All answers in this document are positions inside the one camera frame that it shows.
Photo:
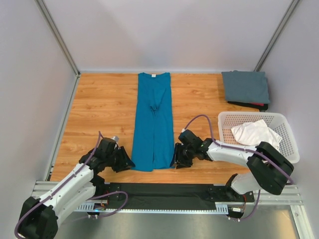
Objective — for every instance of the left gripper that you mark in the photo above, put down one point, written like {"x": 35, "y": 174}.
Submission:
{"x": 125, "y": 163}

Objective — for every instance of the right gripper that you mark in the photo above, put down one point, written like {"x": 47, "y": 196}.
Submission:
{"x": 179, "y": 162}

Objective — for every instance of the blue t-shirt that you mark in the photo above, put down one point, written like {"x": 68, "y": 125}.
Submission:
{"x": 153, "y": 142}

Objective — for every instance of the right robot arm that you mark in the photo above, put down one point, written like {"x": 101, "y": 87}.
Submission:
{"x": 269, "y": 170}

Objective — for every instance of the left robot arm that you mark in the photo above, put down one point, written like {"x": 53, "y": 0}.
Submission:
{"x": 41, "y": 218}

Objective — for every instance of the white t-shirt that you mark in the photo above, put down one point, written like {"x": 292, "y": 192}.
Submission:
{"x": 252, "y": 133}

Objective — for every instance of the folded grey t-shirt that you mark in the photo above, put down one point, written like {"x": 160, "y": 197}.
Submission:
{"x": 246, "y": 87}

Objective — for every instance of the folded dark red t-shirt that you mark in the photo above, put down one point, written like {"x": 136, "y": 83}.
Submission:
{"x": 260, "y": 107}

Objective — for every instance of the white plastic basket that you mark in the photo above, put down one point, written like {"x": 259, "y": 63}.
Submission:
{"x": 277, "y": 122}

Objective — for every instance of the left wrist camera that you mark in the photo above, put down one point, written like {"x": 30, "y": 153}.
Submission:
{"x": 115, "y": 138}

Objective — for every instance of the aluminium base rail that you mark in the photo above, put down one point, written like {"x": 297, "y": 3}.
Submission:
{"x": 233, "y": 209}

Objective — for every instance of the left frame post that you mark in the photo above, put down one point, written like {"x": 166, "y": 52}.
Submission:
{"x": 57, "y": 35}

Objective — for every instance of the frame post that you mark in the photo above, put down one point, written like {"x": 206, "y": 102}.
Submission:
{"x": 277, "y": 33}
{"x": 57, "y": 35}

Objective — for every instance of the right frame post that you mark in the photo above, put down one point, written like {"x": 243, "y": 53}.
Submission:
{"x": 277, "y": 33}

